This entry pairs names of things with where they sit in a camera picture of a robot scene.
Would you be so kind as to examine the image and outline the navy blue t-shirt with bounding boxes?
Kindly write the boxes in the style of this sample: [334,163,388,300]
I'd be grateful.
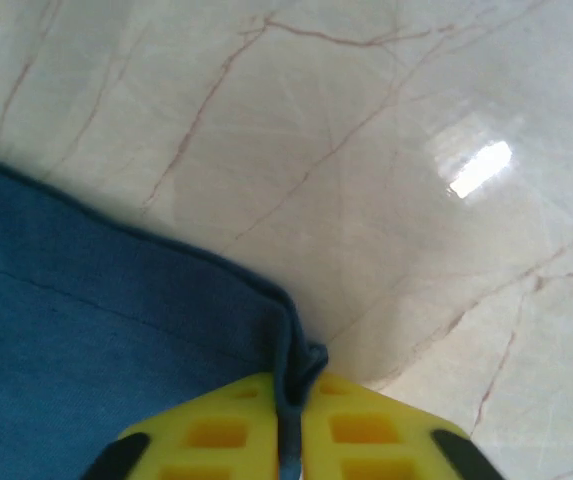
[0,148,330,480]

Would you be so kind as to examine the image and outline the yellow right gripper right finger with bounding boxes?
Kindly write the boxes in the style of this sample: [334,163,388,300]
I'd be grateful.
[301,372,497,480]

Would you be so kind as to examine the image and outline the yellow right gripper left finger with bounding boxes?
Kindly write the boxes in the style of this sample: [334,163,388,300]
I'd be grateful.
[81,372,285,480]

